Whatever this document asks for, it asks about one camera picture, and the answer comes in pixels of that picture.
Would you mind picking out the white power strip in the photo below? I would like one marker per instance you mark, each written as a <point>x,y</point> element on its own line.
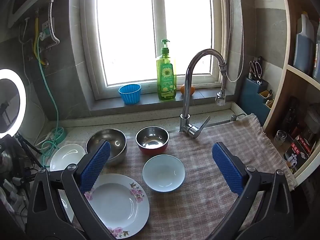
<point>46,138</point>

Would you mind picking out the dark bottle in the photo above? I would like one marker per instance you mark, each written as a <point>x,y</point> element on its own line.
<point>291,112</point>

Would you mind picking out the blue knife block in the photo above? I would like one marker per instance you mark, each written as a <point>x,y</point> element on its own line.
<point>252,100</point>

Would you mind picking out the blue ribbed cup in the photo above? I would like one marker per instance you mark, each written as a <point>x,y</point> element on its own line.
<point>130,93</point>

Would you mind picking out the pink floral plate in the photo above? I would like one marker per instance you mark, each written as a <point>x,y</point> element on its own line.
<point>120,205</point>

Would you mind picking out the green dish soap bottle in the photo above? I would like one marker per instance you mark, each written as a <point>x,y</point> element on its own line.
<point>165,80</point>

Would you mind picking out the checked pink cloth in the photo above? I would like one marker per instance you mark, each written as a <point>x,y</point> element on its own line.
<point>205,205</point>

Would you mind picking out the large steel bowl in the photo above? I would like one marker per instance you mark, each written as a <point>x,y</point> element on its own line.
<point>117,140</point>

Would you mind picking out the white plate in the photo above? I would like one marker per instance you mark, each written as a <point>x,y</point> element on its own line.
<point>65,155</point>
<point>65,205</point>

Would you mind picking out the scissors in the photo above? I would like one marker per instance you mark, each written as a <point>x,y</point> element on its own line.
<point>255,68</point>

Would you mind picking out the teapot picture box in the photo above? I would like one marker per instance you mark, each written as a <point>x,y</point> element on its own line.
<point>297,152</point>

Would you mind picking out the wall socket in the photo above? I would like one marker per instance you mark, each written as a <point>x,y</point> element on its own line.
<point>45,30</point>

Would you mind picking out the orange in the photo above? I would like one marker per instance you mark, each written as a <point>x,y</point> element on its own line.
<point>187,90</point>

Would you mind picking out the drinking glass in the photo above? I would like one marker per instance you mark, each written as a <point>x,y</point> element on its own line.
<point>280,137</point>

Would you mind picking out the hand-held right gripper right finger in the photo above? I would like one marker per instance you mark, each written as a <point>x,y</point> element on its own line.
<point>227,167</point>

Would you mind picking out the plastic bottle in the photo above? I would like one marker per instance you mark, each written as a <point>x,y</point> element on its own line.
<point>317,60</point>

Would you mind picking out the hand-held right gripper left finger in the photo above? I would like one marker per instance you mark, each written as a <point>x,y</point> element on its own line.
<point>96,165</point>

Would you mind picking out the wooden shelf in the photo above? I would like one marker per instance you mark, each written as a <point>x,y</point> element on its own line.
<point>287,55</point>

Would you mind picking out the blue liquid jug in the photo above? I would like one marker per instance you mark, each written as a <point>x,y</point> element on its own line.
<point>303,47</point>

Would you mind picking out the window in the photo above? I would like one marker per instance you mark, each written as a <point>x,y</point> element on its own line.
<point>125,30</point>

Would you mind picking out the red steel-lined bowl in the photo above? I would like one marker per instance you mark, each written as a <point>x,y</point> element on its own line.
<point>152,140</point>

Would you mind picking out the steel pot lid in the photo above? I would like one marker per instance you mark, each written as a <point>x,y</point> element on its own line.
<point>5,158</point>

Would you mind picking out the chrome faucet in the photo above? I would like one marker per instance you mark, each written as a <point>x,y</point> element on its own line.
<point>186,100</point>

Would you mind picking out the black tripod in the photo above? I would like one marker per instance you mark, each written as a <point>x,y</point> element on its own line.
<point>25,145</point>

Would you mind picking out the pale blue bowl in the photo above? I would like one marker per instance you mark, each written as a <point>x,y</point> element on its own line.
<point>163,172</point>

